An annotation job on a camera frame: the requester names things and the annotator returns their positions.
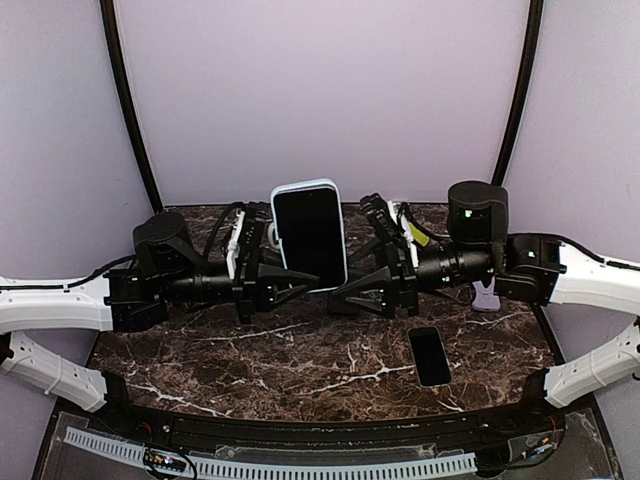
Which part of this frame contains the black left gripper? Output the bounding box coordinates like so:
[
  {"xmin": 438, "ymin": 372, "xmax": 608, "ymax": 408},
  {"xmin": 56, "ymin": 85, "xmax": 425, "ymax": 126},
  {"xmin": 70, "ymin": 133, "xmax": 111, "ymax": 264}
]
[{"xmin": 159, "ymin": 247, "xmax": 320, "ymax": 325}]

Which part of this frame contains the light blue phone case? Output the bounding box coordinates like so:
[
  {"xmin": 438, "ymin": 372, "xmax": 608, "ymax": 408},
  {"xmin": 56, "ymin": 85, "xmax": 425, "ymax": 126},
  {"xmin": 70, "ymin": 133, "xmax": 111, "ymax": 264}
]
[{"xmin": 269, "ymin": 178, "xmax": 349, "ymax": 294}]

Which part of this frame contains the black phone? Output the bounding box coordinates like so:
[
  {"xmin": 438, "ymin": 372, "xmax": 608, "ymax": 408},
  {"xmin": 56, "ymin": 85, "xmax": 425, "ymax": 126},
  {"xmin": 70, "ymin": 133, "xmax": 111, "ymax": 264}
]
[
  {"xmin": 326, "ymin": 292, "xmax": 360, "ymax": 317},
  {"xmin": 408, "ymin": 327, "xmax": 453, "ymax": 388}
]

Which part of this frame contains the clear magsafe phone case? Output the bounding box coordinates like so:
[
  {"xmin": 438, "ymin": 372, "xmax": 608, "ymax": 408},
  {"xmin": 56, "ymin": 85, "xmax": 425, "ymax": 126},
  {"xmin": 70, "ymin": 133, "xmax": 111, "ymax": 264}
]
[{"xmin": 407, "ymin": 326, "xmax": 454, "ymax": 390}]

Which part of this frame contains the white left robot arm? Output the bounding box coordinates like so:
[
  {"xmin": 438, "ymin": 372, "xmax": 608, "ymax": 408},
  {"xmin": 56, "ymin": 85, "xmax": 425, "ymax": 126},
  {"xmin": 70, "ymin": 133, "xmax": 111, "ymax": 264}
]
[{"xmin": 1, "ymin": 209, "xmax": 319, "ymax": 436}]

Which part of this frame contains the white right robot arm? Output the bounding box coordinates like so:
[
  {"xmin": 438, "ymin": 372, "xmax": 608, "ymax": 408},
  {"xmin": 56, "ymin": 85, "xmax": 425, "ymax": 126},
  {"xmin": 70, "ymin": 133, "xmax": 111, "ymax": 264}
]
[{"xmin": 331, "ymin": 180, "xmax": 639, "ymax": 318}]

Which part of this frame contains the lilac phone case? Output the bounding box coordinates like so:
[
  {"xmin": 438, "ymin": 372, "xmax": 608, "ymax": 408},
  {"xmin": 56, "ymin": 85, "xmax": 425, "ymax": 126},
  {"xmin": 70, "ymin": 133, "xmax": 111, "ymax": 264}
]
[{"xmin": 471, "ymin": 280, "xmax": 501, "ymax": 312}]

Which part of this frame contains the white mug orange inside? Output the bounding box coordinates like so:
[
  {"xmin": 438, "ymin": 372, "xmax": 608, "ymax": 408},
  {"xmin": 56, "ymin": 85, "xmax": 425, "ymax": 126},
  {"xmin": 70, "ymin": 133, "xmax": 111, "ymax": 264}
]
[{"xmin": 267, "ymin": 222, "xmax": 280, "ymax": 250}]

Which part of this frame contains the green bowl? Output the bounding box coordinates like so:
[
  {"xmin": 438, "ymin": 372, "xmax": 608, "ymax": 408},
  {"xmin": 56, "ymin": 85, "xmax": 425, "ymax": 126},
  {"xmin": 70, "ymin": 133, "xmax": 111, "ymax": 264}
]
[{"xmin": 409, "ymin": 223, "xmax": 431, "ymax": 247}]

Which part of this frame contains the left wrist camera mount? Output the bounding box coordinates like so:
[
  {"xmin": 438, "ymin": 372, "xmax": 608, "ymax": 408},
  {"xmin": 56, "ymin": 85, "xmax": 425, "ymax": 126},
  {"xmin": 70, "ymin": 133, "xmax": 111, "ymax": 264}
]
[{"xmin": 204, "ymin": 202, "xmax": 270, "ymax": 286}]

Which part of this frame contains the white slotted cable duct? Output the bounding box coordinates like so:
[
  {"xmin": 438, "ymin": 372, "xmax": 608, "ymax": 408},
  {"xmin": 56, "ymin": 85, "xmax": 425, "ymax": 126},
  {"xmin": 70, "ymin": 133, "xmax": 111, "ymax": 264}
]
[{"xmin": 63, "ymin": 427, "xmax": 478, "ymax": 479}]

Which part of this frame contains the black front table rail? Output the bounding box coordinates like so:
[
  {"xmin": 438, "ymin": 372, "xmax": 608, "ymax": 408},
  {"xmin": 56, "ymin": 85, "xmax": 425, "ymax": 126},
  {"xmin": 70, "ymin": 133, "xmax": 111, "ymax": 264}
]
[{"xmin": 54, "ymin": 387, "xmax": 601, "ymax": 454}]

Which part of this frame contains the black right frame post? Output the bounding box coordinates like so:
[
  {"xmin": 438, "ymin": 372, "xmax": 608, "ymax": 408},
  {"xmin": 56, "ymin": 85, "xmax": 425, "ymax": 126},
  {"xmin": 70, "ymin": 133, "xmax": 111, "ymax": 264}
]
[{"xmin": 491, "ymin": 0, "xmax": 544, "ymax": 186}]

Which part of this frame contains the black frame post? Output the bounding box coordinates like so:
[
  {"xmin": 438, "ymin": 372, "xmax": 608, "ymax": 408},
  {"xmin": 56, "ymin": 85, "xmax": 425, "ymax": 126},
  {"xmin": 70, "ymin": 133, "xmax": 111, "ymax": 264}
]
[
  {"xmin": 99, "ymin": 0, "xmax": 164, "ymax": 213},
  {"xmin": 491, "ymin": 0, "xmax": 544, "ymax": 186}
]

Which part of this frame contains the black left frame post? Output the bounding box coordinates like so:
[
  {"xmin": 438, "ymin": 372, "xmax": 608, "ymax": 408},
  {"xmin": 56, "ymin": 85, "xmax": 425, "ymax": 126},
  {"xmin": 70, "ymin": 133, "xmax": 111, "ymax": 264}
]
[{"xmin": 99, "ymin": 0, "xmax": 164, "ymax": 213}]

